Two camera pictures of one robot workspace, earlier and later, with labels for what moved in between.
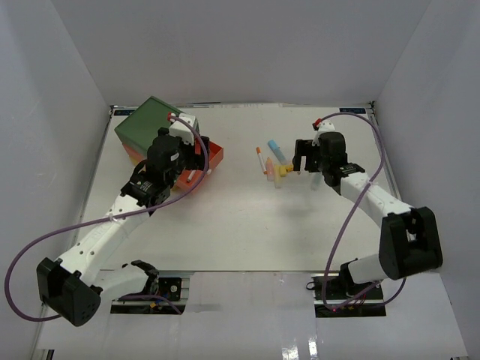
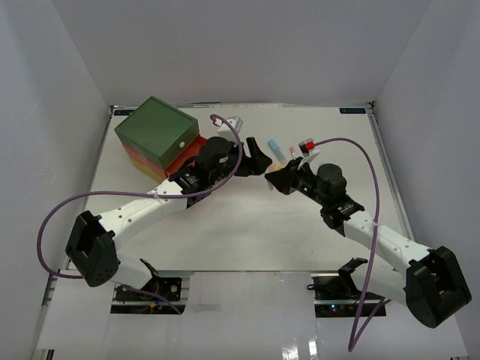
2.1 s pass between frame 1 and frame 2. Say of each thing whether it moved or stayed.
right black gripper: moved
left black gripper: moved
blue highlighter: stayed
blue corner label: stayed
